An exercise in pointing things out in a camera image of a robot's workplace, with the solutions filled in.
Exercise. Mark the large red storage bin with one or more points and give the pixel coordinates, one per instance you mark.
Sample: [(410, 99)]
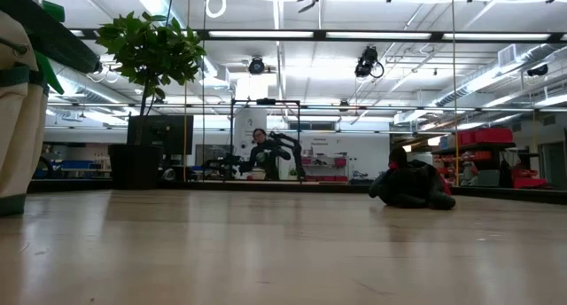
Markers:
[(487, 136)]

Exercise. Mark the silver ventilation duct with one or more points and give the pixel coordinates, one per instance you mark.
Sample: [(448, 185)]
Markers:
[(522, 59)]

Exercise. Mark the small red storage bin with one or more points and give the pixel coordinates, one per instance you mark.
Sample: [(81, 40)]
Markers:
[(529, 183)]

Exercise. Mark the black aluminium table frame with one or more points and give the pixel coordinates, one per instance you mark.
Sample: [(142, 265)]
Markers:
[(266, 186)]

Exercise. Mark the green leafy plant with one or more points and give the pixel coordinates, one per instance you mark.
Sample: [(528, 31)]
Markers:
[(155, 52)]

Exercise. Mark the black monitor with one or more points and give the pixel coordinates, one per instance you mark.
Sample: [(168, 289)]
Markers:
[(177, 134)]

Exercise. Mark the black plant pot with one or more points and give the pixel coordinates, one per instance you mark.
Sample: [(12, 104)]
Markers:
[(135, 167)]

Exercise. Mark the round black lamp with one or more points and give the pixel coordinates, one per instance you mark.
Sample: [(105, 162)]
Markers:
[(256, 66)]

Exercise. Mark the black background robot arm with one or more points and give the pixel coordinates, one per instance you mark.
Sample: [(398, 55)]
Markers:
[(292, 145), (226, 163)]

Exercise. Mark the dark grey curved armrest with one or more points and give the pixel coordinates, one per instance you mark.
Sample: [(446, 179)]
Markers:
[(168, 175)]

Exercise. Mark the person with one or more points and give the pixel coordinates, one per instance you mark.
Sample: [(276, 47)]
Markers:
[(266, 156)]

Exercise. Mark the black bar with light strips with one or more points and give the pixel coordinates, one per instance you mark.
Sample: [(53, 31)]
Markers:
[(319, 34)]

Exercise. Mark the cream green gardening bag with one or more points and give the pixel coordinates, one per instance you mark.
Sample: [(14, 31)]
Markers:
[(17, 141)]

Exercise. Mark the black background station frame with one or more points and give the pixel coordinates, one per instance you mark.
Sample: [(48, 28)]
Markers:
[(266, 102)]

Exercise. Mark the black red gardening glove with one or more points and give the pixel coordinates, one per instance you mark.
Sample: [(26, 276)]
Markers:
[(412, 185)]

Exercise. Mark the blue storage bin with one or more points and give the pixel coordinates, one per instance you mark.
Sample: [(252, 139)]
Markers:
[(75, 165)]

